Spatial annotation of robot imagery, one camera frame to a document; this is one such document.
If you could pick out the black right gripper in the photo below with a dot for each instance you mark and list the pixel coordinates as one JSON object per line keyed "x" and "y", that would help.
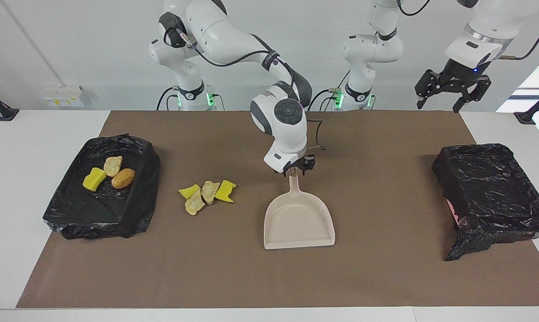
{"x": 306, "y": 162}

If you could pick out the striped orange croissant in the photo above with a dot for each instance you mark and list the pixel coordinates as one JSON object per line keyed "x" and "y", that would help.
{"x": 112, "y": 165}

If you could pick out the black bag lined pink bin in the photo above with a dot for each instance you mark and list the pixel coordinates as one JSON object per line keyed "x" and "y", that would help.
{"x": 488, "y": 192}

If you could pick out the yellow sponge wedge piece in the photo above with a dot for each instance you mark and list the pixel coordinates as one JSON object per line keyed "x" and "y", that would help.
{"x": 189, "y": 191}

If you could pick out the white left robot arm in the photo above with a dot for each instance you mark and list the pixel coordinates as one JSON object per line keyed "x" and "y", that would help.
{"x": 372, "y": 49}

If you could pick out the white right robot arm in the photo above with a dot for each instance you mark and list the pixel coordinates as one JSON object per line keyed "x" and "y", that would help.
{"x": 287, "y": 134}

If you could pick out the thick yellow sponge block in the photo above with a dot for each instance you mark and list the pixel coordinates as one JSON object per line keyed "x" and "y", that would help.
{"x": 94, "y": 179}

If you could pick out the white wall socket box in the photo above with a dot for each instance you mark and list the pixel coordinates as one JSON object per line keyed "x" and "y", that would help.
{"x": 63, "y": 96}

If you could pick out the black angled stand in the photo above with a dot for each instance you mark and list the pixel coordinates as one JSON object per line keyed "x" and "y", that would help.
{"x": 5, "y": 114}
{"x": 526, "y": 117}

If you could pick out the brown bread bun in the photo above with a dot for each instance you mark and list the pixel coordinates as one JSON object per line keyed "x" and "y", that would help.
{"x": 123, "y": 178}

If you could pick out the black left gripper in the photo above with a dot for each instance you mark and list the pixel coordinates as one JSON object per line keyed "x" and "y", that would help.
{"x": 464, "y": 75}

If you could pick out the brown table mat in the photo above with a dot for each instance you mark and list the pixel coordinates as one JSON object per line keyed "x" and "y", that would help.
{"x": 296, "y": 277}

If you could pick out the notched yellow sponge piece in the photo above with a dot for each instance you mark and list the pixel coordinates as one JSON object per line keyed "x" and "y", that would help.
{"x": 224, "y": 191}

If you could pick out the beige plastic dustpan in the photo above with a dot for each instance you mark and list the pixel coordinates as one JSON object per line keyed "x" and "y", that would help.
{"x": 296, "y": 223}

